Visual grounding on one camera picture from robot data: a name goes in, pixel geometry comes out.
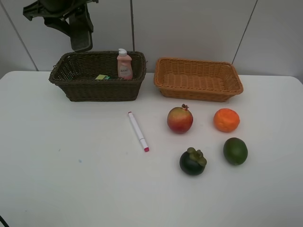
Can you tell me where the green lime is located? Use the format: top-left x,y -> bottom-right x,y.
223,138 -> 248,166

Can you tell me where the red pomegranate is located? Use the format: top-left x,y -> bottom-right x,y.
167,104 -> 193,134

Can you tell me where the white marker pink cap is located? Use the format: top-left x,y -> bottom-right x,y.
128,112 -> 150,152

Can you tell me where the orange wicker basket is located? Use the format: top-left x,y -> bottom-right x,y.
154,58 -> 243,102

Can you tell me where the pink lotion bottle white cap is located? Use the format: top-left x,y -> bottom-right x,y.
117,48 -> 133,80

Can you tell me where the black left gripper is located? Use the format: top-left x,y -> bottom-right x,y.
23,0 -> 94,52

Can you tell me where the orange tangerine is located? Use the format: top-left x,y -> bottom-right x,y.
213,108 -> 240,132

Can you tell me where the dark mangosteen green calyx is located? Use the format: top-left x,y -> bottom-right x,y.
179,147 -> 207,176

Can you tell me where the dark brown wicker basket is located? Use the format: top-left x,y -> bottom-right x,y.
49,51 -> 146,102

